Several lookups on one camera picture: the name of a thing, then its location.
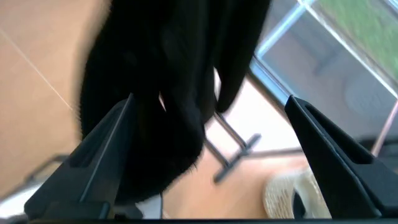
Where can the white laundry basket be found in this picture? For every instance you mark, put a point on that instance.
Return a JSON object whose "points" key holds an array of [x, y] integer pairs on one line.
{"points": [[280, 193]]}

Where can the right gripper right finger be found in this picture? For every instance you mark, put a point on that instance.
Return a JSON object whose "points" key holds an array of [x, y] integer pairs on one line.
{"points": [[342, 174]]}

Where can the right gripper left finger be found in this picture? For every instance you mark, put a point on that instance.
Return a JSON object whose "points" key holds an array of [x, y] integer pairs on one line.
{"points": [[90, 171]]}

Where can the window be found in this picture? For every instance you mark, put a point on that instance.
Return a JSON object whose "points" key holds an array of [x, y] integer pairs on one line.
{"points": [[326, 62]]}

